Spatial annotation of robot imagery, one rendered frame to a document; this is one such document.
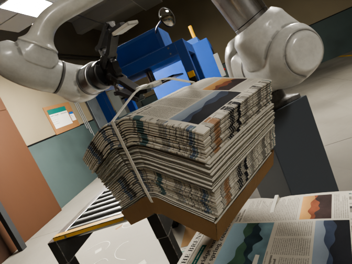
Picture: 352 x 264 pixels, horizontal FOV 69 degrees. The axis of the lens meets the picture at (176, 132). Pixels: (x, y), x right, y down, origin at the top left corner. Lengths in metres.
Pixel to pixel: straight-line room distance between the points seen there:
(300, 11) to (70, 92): 9.57
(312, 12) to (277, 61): 9.50
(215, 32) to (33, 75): 9.12
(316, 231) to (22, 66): 0.78
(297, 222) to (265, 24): 0.47
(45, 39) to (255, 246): 0.74
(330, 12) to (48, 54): 9.89
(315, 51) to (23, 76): 0.74
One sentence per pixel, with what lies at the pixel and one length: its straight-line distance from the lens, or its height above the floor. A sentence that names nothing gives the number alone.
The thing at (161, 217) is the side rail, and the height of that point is 0.76.
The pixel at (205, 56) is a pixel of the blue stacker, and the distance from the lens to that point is 4.53.
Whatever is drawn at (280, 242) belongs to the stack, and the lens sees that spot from 0.61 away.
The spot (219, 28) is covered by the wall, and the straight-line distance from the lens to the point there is 9.75.
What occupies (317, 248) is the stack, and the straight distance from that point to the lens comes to 0.58.
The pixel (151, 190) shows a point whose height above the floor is 1.02.
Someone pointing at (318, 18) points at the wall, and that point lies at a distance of 10.20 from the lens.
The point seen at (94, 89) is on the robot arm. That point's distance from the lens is 0.77.
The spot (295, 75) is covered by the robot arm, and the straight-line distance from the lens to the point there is 0.70.
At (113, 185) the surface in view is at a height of 1.04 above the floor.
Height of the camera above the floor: 1.20
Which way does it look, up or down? 9 degrees down
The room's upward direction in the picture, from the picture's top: 24 degrees counter-clockwise
